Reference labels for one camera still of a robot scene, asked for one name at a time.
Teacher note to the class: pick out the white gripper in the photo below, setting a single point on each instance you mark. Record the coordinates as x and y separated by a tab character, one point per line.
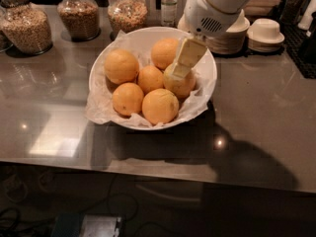
205	14

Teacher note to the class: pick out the yellowish orange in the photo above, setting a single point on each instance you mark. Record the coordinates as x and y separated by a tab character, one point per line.
180	87

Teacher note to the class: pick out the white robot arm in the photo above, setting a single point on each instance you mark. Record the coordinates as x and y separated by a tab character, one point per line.
203	18

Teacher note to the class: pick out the white bowl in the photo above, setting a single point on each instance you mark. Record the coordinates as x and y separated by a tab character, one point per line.
98	66

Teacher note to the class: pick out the small middle orange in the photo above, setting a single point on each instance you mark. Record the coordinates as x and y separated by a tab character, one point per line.
150	78

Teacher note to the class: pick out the orange top right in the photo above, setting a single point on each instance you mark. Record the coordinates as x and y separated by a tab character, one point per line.
163	52

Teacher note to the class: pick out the tall stack paper bowls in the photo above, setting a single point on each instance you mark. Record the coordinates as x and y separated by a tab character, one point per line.
227	43

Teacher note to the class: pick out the clear glass bottle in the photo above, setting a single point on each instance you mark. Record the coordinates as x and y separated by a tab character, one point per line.
168	12

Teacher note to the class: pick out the orange bottom front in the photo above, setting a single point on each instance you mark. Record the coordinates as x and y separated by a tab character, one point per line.
160	106

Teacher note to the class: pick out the orange top left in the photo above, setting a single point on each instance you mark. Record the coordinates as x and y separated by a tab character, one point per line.
121	66

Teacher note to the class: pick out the glass jar colourful cereal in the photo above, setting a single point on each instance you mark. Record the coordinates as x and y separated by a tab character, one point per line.
127	16

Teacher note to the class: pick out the orange bottom left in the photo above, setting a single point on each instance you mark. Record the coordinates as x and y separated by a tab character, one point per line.
127	99

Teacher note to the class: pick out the stack of brown napkins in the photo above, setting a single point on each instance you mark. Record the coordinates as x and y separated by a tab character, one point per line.
259	7

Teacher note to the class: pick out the white paper liner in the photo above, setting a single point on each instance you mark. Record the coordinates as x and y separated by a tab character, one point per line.
98	106

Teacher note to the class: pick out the black rubber mat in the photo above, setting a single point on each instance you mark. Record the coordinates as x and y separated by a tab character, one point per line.
294	38

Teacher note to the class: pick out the middle glass cereal jar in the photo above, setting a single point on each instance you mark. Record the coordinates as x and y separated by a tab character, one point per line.
80	18

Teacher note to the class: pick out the large glass cereal jar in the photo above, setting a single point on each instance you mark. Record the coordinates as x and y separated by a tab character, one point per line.
26	27

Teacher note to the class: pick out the glass jar at edge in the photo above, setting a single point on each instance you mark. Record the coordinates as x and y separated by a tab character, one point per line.
4	41

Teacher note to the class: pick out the grey box under table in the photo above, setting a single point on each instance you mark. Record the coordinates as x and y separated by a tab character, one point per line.
87	225

